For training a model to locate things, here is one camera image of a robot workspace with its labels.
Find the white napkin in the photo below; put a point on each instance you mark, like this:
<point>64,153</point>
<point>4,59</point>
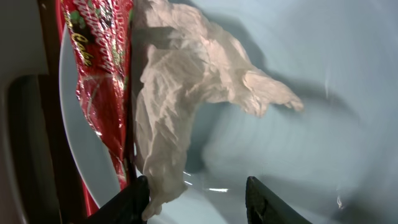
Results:
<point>190,61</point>

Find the light blue plate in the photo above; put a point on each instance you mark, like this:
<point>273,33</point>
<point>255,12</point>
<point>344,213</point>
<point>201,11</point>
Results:
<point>333,162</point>

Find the red snack wrapper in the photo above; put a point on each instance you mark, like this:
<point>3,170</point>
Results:
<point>100,32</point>

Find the red plastic tray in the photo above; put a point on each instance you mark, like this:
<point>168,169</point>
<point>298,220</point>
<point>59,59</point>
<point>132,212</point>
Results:
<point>64,120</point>

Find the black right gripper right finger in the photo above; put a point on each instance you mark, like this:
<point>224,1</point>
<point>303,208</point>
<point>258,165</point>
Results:
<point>263,206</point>

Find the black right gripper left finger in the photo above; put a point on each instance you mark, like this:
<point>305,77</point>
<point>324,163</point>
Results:
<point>126,207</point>

